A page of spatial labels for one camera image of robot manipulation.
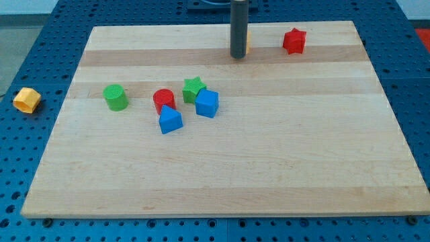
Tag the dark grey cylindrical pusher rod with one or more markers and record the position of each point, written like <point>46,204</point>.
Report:
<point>239,10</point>

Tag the red star block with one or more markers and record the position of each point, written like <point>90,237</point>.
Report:
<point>294,41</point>

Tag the green star block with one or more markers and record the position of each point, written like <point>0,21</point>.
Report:
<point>191,89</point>

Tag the yellow block behind rod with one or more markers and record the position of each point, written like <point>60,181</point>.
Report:
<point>248,43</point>

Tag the blue cube block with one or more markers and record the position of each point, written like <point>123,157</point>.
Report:
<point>207,103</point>

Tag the red cylinder block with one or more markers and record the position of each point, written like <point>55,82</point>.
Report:
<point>164,97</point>

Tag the blue triangular prism block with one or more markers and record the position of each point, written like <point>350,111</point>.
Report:
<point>170,119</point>

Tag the light wooden board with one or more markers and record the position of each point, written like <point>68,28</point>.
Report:
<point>309,134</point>

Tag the green cylinder block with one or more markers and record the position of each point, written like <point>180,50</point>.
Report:
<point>115,97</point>

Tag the yellow hexagon block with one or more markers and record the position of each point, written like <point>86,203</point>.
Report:
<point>27,100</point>

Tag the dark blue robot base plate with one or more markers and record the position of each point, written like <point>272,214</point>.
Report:
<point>196,6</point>

